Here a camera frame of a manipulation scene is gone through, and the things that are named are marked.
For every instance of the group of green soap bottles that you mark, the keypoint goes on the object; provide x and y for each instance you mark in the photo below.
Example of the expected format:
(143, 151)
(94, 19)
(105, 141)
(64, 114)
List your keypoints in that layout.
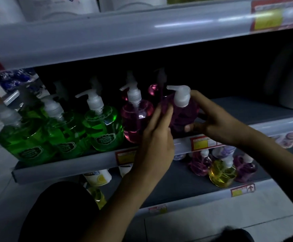
(65, 138)

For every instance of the person's left hand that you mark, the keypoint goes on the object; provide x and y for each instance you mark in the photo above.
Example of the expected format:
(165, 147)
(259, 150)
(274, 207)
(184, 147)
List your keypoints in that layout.
(154, 151)

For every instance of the price tag with arrow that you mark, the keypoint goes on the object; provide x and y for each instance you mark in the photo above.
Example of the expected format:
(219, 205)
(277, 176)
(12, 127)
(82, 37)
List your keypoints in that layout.
(242, 190)

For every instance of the white tub with lemon label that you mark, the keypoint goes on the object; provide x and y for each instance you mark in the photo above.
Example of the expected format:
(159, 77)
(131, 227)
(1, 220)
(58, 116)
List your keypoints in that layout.
(97, 177)

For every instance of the yellow-green liquid bottle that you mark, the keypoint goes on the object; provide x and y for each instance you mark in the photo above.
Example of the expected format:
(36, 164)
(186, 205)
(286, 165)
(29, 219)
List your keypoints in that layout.
(98, 197)

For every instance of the blue patterned packets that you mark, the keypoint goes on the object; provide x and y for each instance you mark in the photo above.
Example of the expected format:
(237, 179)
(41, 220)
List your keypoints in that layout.
(16, 79)

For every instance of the person's left forearm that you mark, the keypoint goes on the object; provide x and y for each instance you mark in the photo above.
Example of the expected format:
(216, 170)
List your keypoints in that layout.
(116, 211)

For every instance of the person's right thumb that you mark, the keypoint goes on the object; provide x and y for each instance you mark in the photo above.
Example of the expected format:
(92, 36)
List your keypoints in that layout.
(194, 127)

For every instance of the grey shelf with soap bottles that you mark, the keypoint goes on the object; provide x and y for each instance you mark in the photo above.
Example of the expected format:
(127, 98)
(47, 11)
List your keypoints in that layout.
(250, 110)

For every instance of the small purple soap bottle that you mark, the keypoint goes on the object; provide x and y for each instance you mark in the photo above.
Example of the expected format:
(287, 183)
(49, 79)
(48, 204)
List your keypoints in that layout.
(246, 170)

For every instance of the purple soap pump bottle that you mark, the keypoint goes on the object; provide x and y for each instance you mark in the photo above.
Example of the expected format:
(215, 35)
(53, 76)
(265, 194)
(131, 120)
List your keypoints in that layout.
(179, 114)

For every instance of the white wrapped paper roll pack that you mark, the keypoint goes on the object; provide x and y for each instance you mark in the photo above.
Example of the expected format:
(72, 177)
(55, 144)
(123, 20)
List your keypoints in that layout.
(0, 10)
(132, 2)
(58, 7)

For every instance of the large red yellow price label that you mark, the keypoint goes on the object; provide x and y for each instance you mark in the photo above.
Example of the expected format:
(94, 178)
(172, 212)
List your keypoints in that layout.
(275, 16)

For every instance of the small white bottle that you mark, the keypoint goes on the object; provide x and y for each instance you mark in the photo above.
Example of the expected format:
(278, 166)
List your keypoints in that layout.
(179, 156)

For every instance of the red yellow price tag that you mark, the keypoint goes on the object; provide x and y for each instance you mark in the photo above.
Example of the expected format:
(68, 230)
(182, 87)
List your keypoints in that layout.
(202, 143)
(125, 157)
(158, 209)

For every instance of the person's left fingers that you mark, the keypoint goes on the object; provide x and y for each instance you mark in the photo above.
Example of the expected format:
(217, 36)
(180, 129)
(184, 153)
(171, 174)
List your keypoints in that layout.
(159, 120)

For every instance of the grey shelf with clear rail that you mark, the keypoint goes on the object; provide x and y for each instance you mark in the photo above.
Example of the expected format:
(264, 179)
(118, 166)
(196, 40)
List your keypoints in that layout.
(126, 35)

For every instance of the small yellow soap bottle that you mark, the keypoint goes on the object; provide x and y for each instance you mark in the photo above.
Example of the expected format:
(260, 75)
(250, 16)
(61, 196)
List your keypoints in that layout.
(222, 175)

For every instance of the white bottle with purple print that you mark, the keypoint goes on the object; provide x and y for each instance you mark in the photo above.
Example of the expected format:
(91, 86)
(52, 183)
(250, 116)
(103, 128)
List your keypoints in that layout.
(224, 150)

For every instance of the white pink printed pack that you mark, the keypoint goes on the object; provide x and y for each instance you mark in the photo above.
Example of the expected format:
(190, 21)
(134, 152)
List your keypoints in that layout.
(289, 139)

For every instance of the pink soap pump bottle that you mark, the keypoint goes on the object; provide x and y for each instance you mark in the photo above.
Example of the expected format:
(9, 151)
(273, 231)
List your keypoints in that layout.
(153, 90)
(134, 120)

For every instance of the person's right forearm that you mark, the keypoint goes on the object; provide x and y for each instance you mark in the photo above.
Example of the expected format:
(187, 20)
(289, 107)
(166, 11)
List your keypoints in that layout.
(275, 161)

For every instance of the person's right hand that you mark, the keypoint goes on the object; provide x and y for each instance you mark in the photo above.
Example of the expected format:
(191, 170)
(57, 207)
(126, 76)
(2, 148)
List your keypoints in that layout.
(219, 125)

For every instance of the small pink soap bottle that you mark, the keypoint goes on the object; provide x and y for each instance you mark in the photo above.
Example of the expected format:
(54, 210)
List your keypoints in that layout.
(199, 163)

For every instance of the grey low shelf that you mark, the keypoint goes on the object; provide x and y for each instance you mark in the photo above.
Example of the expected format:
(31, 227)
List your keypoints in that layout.
(181, 183)

